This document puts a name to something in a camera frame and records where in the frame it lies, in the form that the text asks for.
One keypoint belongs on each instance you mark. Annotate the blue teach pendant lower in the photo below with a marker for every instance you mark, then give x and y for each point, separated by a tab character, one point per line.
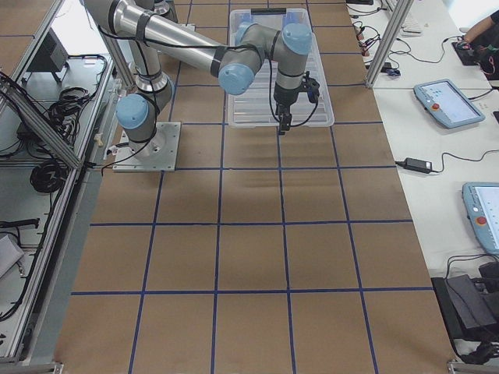
481	203

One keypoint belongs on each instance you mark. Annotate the aluminium frame rail left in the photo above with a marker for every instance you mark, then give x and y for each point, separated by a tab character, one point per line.
33	118

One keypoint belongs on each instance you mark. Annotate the aluminium frame post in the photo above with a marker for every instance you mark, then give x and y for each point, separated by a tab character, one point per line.
391	32

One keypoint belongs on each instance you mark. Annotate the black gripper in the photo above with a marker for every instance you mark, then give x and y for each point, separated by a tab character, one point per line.
283	98

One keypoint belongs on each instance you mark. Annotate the clear plastic storage box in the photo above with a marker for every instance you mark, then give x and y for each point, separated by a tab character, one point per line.
275	21

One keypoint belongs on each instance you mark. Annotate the black electronics box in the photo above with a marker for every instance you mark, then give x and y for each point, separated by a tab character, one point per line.
469	307

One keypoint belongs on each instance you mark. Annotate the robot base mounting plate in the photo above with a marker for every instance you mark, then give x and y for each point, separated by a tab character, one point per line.
159	154

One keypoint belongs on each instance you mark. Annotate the blue teach pendant upper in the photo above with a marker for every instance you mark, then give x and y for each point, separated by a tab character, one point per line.
445	103

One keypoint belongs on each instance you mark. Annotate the black power adapter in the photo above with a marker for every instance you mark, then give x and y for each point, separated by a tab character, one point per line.
413	164

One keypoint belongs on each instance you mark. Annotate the clear plastic box lid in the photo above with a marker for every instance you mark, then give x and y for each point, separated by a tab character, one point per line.
290	60

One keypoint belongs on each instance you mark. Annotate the black box latch handle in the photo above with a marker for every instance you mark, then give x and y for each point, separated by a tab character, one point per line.
268	11

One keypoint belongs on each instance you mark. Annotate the blue teach pendant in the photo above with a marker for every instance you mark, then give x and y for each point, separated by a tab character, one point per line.
481	203
445	103

